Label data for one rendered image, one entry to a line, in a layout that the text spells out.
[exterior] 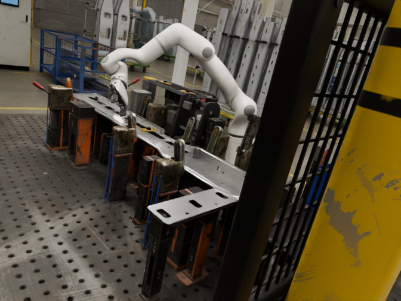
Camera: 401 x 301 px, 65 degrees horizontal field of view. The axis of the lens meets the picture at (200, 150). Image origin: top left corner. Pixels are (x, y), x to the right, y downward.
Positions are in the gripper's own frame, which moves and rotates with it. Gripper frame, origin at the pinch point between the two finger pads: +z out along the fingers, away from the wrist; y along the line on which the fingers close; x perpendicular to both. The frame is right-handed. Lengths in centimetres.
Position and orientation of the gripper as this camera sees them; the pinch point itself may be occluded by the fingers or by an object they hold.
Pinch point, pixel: (119, 107)
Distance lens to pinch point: 153.6
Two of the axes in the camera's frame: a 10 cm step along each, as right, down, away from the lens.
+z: 1.6, 7.6, -6.4
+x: -9.6, 2.7, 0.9
